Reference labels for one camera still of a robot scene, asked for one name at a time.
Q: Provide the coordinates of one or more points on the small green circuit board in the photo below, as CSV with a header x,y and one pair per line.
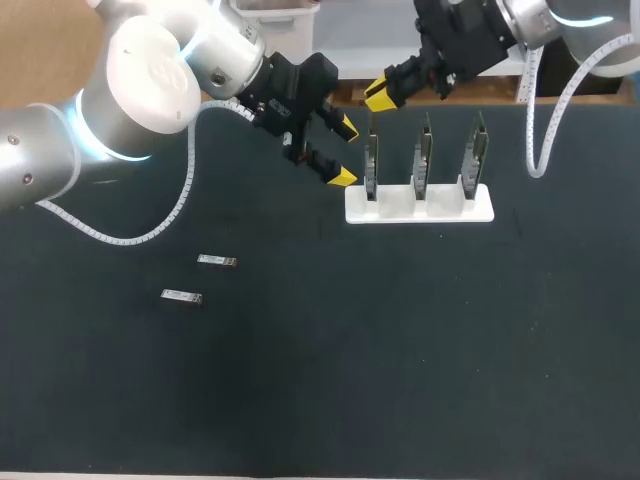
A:
x,y
474,155
371,160
423,157

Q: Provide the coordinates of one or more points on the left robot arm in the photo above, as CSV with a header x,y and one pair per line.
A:
x,y
135,85

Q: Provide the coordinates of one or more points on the white plastic bin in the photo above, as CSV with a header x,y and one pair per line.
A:
x,y
280,25

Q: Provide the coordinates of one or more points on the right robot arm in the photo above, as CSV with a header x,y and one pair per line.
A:
x,y
565,20

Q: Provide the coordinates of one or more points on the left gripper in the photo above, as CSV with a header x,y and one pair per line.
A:
x,y
287,97

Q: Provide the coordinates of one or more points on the white slotted stand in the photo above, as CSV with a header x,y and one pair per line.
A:
x,y
419,202

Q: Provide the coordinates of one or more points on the silver optical module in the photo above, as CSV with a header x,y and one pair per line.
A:
x,y
216,260
181,297

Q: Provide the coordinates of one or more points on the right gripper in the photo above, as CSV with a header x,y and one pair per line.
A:
x,y
462,35

